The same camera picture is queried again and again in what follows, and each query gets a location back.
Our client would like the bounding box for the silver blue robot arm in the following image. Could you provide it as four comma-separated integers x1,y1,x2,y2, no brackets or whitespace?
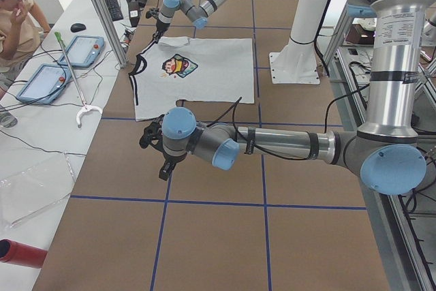
153,0,227,43
159,0,435,195

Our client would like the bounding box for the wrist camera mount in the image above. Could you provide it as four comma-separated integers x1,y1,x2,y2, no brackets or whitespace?
145,7,159,19
139,118,163,151

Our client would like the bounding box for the long reacher grabber stick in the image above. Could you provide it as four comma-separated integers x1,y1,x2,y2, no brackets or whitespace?
54,31,103,128

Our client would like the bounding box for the white central pedestal column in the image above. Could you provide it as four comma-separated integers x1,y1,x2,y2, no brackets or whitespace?
269,0,328,85

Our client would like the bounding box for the black keyboard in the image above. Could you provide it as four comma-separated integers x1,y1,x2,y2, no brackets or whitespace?
104,0,123,21

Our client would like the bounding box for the blue teach pendant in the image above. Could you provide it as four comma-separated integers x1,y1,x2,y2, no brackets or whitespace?
16,64,72,105
65,35,105,68

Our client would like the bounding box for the near blue teach pendant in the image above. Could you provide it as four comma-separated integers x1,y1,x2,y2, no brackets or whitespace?
16,64,72,105

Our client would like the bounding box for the far blue teach pendant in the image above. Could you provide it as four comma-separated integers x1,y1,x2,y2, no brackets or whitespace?
65,35,105,68

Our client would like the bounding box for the clear plastic sheet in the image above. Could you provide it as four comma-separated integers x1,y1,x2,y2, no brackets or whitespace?
1,154,75,230

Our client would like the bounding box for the black computer mouse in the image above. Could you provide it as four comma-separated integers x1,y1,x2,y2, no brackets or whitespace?
70,22,87,33

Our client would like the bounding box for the seated person beige shirt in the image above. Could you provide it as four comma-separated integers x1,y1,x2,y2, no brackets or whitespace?
1,0,50,95

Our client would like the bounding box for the aluminium frame post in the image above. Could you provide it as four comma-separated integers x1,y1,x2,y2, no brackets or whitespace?
91,0,127,68

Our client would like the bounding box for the red cylinder bottle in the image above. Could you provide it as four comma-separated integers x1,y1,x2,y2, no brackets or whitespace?
1,239,48,269

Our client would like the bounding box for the white t-shirt with cartoon print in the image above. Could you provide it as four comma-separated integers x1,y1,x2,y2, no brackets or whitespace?
129,36,254,121

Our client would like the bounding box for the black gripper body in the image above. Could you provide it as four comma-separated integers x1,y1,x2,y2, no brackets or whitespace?
156,20,169,34
162,146,187,168

